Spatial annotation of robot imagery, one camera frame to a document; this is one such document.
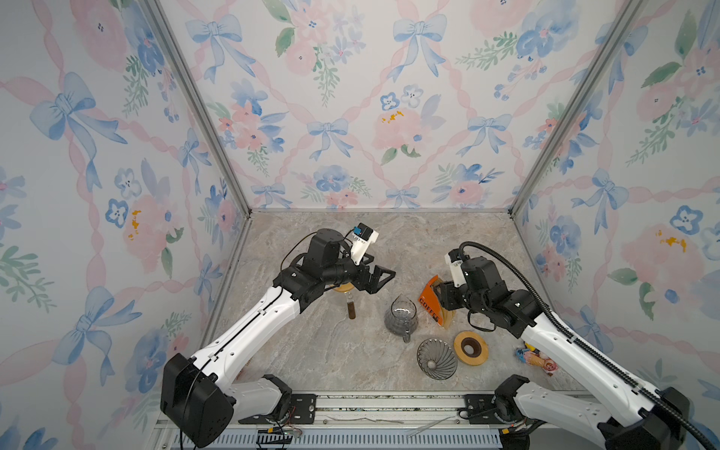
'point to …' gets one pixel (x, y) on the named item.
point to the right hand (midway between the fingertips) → (441, 285)
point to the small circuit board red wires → (274, 436)
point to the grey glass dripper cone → (437, 359)
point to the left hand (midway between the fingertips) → (384, 264)
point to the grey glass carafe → (402, 319)
